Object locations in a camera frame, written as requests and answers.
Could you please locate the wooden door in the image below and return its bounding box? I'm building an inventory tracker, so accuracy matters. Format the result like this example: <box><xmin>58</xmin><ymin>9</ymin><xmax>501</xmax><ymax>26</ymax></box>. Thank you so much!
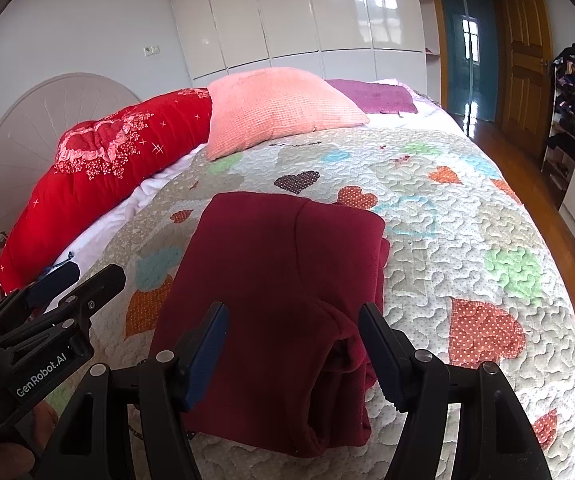
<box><xmin>497</xmin><ymin>0</ymin><xmax>553</xmax><ymax>158</ymax></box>

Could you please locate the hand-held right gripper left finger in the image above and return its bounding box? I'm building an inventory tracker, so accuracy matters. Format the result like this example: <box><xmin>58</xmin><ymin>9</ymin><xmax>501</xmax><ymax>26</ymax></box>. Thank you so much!
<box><xmin>35</xmin><ymin>301</ymin><xmax>230</xmax><ymax>480</ymax></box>

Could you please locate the round grey headboard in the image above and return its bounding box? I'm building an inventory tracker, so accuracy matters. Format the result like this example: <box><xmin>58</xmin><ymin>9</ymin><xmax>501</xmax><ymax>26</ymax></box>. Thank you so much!
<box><xmin>0</xmin><ymin>73</ymin><xmax>142</xmax><ymax>261</ymax></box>

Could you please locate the person's left hand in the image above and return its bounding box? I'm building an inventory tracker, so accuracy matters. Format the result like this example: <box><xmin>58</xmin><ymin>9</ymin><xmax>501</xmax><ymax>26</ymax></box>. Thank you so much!
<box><xmin>0</xmin><ymin>400</ymin><xmax>61</xmax><ymax>480</ymax></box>

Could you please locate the maroon fleece garment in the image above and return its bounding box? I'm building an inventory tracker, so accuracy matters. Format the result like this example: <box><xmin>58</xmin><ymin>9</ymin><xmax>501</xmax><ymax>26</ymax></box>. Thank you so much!
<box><xmin>148</xmin><ymin>191</ymin><xmax>391</xmax><ymax>458</ymax></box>

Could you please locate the heart patchwork quilt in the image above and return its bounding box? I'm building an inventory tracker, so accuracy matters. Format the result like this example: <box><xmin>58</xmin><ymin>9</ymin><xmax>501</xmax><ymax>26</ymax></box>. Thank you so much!
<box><xmin>42</xmin><ymin>120</ymin><xmax>575</xmax><ymax>480</ymax></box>

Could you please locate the white glossy wardrobe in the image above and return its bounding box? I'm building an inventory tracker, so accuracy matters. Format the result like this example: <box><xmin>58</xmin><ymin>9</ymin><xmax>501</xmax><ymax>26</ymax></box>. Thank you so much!
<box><xmin>168</xmin><ymin>0</ymin><xmax>441</xmax><ymax>88</ymax></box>

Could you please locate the pink pillow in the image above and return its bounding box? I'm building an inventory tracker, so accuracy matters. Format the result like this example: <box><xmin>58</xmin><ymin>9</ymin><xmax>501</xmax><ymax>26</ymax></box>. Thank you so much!
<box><xmin>206</xmin><ymin>67</ymin><xmax>371</xmax><ymax>162</ymax></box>

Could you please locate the purple cloth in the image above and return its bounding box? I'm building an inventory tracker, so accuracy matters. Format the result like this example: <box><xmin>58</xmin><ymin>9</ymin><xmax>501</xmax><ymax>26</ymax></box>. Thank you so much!
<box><xmin>326</xmin><ymin>78</ymin><xmax>419</xmax><ymax>116</ymax></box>

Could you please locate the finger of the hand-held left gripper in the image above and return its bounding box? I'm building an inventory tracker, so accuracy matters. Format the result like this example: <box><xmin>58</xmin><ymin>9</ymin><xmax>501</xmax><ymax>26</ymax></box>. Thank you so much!
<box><xmin>0</xmin><ymin>264</ymin><xmax>127</xmax><ymax>353</ymax></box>
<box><xmin>0</xmin><ymin>261</ymin><xmax>81</xmax><ymax>346</ymax></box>

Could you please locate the red floral comforter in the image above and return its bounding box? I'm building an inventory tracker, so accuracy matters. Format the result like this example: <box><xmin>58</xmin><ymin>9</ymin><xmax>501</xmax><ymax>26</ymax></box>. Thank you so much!
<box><xmin>0</xmin><ymin>87</ymin><xmax>213</xmax><ymax>293</ymax></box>

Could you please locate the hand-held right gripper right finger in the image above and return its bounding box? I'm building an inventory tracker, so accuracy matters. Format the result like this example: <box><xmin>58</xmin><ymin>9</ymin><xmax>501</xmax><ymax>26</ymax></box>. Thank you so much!
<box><xmin>358</xmin><ymin>302</ymin><xmax>553</xmax><ymax>480</ymax></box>

